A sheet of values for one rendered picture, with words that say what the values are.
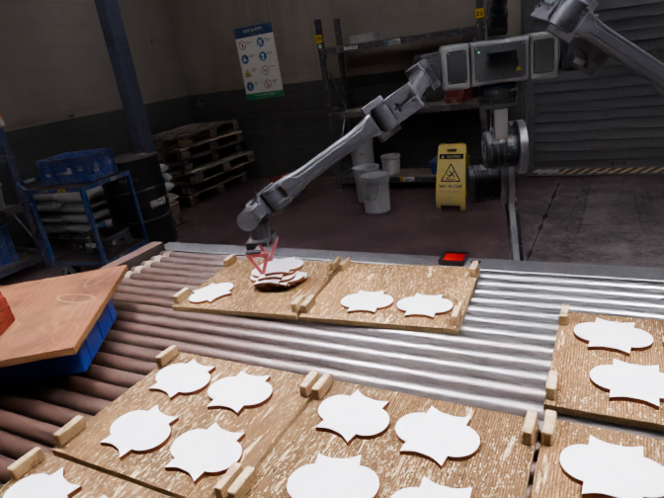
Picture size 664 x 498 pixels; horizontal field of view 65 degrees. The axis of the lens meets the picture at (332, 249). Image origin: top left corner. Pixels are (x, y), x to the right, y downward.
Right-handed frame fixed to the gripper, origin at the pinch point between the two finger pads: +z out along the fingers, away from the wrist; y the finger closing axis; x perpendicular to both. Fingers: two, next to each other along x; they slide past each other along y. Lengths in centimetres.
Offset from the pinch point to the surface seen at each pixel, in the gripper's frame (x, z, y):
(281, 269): 5.3, 0.2, 3.3
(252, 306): -1.2, 5.8, 15.5
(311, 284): 13.8, 5.6, 3.4
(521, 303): 70, 6, 21
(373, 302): 32.9, 4.3, 20.1
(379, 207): 17, 92, -358
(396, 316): 38.7, 5.1, 26.6
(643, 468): 74, 3, 78
